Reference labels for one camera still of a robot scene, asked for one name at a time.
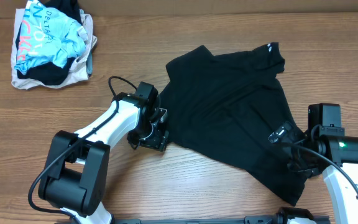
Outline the black t-shirt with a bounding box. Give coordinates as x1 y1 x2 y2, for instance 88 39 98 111
160 42 306 205

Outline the beige garment in pile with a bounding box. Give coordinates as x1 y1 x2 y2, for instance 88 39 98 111
11 6 97 90

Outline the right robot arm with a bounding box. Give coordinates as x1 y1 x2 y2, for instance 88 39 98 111
287 103 358 223

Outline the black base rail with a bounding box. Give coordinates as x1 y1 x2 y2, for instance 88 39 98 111
73 207 331 224

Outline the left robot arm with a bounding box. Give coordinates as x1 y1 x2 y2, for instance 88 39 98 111
35 82 168 223

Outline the black garment in pile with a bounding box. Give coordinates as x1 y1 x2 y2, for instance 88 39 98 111
14 0 87 85

